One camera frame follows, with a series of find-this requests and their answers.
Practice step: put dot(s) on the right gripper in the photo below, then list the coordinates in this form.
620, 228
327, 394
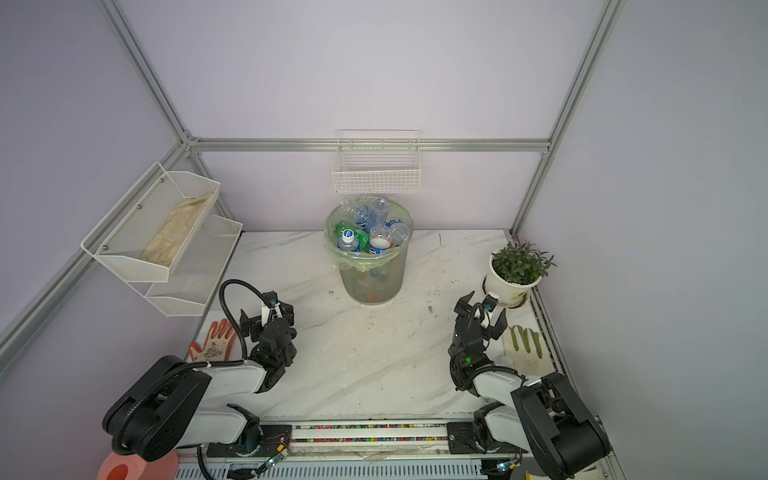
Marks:
464, 309

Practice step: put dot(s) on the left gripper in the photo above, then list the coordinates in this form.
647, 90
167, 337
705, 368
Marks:
253, 325

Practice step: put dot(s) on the blue label water bottle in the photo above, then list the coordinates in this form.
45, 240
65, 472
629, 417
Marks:
398, 231

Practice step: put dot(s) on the green soda bottle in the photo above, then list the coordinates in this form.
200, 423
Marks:
362, 234

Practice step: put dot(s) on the pepsi bottle blue cap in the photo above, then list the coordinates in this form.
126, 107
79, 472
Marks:
379, 240

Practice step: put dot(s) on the clear bottle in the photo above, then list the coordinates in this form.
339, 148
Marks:
378, 212

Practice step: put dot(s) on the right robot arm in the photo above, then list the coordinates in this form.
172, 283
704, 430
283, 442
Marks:
539, 415

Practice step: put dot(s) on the grey bin with green liner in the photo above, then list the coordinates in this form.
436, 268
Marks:
369, 279

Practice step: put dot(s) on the orange work glove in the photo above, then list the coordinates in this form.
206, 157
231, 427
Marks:
217, 344

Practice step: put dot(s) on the white green work glove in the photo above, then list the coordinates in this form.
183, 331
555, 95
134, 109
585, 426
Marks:
525, 350

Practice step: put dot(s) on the potted green plant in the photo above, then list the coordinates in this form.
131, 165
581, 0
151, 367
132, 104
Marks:
514, 270

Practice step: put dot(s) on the beige cloth in shelf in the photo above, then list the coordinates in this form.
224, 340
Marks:
167, 243

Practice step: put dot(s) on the white two-tier mesh shelf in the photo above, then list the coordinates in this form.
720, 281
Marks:
186, 288

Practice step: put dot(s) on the pink watering can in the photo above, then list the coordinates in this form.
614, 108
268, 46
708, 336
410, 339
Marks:
133, 467

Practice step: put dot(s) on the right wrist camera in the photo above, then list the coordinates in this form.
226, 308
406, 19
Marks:
488, 305

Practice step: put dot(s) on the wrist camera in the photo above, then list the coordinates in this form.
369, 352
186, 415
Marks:
488, 305
269, 308

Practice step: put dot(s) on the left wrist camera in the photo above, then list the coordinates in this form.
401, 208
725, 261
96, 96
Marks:
269, 308

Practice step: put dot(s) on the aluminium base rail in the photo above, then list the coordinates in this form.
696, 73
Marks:
367, 449

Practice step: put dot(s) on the white wire wall basket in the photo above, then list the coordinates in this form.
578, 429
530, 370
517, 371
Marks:
372, 161

